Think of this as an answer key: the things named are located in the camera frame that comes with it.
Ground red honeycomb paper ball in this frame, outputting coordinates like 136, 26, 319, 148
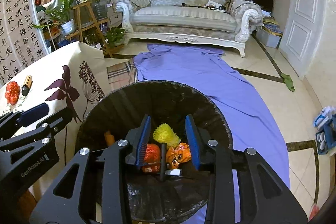
142, 143, 161, 173

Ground yellow honeycomb paper ball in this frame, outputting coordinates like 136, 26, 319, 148
153, 123, 181, 147

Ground orange plastic bag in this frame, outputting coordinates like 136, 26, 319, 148
166, 143, 191, 169

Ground red tube black cap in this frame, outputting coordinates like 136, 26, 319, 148
104, 131, 115, 147

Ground white and cyan tube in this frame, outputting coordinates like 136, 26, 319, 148
165, 169, 182, 176

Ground black trash bin with liner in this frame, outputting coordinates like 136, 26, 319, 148
76, 81, 233, 223

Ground red crumpled plastic bag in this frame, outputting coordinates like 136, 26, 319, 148
5, 81, 21, 105

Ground gold tube black cap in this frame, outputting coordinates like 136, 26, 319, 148
22, 75, 33, 97

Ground floral cream tablecloth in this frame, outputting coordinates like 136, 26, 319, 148
0, 41, 112, 201

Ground plaid cloth on floor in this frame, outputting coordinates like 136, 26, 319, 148
107, 59, 138, 91

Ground purple cloth on floor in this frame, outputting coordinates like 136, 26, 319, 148
132, 43, 291, 224

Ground calligraphy folding screen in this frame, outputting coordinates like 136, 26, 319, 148
1, 0, 48, 86

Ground blue white shoes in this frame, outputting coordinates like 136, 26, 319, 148
313, 106, 335, 155

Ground wooden plant stand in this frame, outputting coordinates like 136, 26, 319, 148
65, 1, 113, 58

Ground white potted green plant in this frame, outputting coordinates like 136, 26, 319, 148
32, 0, 88, 35

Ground green cloth on floor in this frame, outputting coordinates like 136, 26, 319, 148
281, 73, 295, 92

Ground grey storage box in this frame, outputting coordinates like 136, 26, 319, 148
256, 16, 283, 48

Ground ornate white grey sofa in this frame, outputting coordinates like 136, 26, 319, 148
115, 0, 263, 57

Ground white panel door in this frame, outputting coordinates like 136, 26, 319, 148
279, 0, 325, 79

